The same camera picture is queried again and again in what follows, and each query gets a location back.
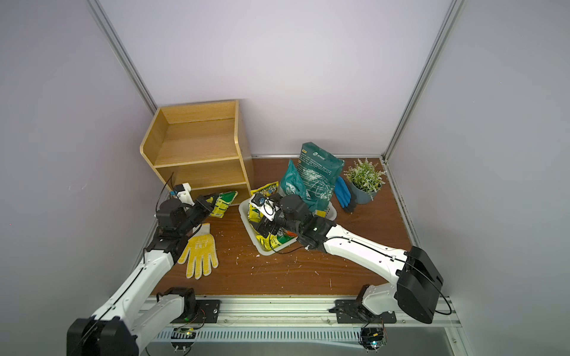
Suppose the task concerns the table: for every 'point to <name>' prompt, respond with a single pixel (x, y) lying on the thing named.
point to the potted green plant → (365, 178)
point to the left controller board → (182, 333)
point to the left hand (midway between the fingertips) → (221, 193)
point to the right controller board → (371, 338)
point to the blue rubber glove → (342, 192)
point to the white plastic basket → (329, 208)
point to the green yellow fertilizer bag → (318, 170)
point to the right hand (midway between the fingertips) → (260, 203)
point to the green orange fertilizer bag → (292, 182)
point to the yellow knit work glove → (200, 250)
